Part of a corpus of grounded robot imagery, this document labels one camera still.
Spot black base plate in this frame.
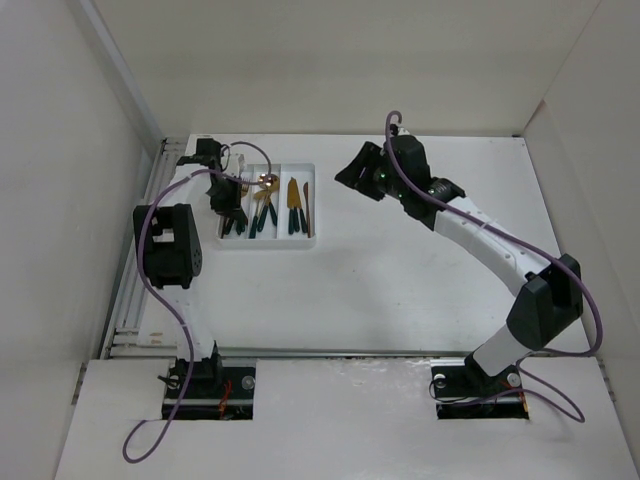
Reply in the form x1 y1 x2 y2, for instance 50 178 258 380
429 364 529 420
173 359 257 421

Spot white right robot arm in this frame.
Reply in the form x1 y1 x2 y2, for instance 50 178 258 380
335 135 583 396

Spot copper knife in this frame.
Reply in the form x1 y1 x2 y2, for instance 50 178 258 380
303 182 313 238

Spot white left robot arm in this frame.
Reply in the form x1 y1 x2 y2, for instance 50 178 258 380
133 138 246 397

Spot white cutlery tray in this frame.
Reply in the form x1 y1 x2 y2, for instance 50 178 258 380
215 163 316 250

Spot purple cable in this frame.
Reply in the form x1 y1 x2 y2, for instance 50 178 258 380
383 110 604 424
121 141 274 464

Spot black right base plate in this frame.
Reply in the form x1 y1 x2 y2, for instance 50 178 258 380
429 364 529 420

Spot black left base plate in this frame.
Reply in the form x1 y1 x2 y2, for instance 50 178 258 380
173 359 257 421

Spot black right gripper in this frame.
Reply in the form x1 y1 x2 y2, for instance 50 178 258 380
335 140 407 201

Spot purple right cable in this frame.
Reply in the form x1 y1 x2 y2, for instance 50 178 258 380
383 110 604 424

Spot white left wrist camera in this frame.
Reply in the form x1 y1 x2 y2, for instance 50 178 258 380
224 153 245 177

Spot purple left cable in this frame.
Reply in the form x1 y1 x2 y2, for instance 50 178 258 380
121 141 274 464

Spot silver fork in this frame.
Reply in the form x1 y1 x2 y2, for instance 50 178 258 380
241 175 252 196

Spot gold spoon green handle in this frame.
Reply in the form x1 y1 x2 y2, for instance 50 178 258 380
257 174 280 231
248 191 265 239
257 187 278 232

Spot gold knife green handle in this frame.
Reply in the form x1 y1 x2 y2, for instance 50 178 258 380
292 178 302 232
298 195 309 235
287 178 298 235

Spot aluminium rail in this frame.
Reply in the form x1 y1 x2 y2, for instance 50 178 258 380
97 138 187 359

